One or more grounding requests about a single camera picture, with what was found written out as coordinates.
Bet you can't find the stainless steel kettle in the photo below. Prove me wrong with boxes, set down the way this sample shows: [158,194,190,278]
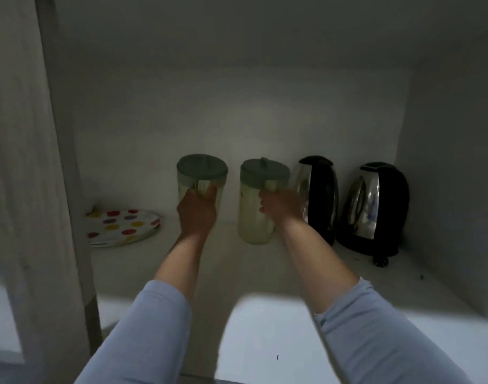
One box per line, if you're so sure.
[288,155,340,241]
[336,162,411,252]

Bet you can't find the person's right hand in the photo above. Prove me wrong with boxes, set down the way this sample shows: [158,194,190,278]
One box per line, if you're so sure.
[258,187,307,230]

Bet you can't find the person's left forearm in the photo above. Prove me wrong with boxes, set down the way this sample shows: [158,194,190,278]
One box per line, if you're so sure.
[74,231,212,384]

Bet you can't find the person's left hand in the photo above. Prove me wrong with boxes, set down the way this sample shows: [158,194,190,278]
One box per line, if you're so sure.
[176,183,220,238]

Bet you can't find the green-lid pitcher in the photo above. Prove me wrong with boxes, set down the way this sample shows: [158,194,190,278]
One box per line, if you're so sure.
[176,154,229,220]
[237,157,291,246]

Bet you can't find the person's right forearm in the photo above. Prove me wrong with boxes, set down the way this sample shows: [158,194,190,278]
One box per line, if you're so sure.
[274,218,475,384]

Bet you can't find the polka dot plate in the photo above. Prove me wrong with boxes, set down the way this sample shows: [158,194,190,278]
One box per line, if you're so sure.
[85,209,162,249]

